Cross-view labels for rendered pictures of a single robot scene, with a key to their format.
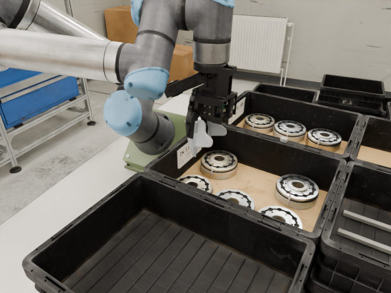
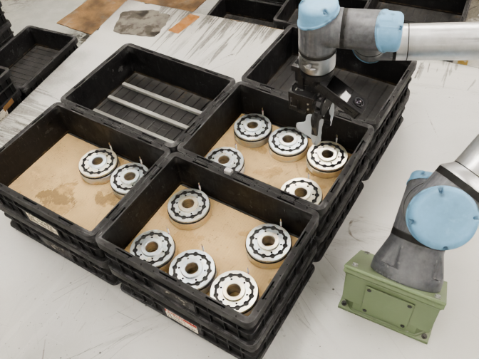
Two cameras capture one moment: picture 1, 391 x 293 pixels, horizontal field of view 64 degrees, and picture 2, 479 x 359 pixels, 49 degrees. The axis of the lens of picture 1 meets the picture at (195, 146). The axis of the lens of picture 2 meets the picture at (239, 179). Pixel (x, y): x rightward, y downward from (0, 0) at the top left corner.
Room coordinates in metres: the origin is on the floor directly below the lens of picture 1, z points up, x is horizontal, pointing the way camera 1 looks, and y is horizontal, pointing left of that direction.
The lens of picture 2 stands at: (1.51, -0.14, 1.85)
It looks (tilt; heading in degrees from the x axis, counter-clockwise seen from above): 49 degrees down; 185
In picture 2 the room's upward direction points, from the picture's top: 6 degrees counter-clockwise
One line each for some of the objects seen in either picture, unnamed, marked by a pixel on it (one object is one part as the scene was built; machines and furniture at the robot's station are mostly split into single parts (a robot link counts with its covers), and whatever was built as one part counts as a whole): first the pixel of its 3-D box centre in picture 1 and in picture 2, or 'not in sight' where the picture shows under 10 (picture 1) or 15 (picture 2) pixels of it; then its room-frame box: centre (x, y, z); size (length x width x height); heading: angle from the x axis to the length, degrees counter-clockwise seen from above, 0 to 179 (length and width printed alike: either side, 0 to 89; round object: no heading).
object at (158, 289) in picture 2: (283, 135); (210, 242); (0.86, -0.28, 0.87); 0.40 x 0.30 x 0.11; 58
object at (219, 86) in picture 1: (212, 92); (313, 86); (0.62, -0.04, 1.10); 0.09 x 0.08 x 0.12; 58
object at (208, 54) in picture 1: (212, 52); (316, 58); (0.63, -0.03, 1.18); 0.08 x 0.08 x 0.05
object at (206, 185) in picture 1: (191, 187); (327, 155); (0.61, 0.01, 0.86); 0.10 x 0.10 x 0.01
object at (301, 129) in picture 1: (290, 127); (192, 269); (0.92, -0.32, 0.86); 0.10 x 0.10 x 0.01
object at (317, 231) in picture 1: (246, 168); (275, 141); (0.60, -0.12, 0.92); 0.40 x 0.30 x 0.02; 58
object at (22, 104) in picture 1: (38, 75); not in sight; (2.23, 1.17, 0.60); 0.72 x 0.03 x 0.56; 155
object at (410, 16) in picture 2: not in sight; (408, 48); (-0.48, 0.52, 0.37); 0.40 x 0.30 x 0.45; 65
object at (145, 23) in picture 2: not in sight; (140, 21); (-0.30, -0.62, 0.71); 0.22 x 0.19 x 0.01; 65
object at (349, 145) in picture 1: (285, 120); (207, 229); (0.86, -0.28, 0.92); 0.40 x 0.30 x 0.02; 58
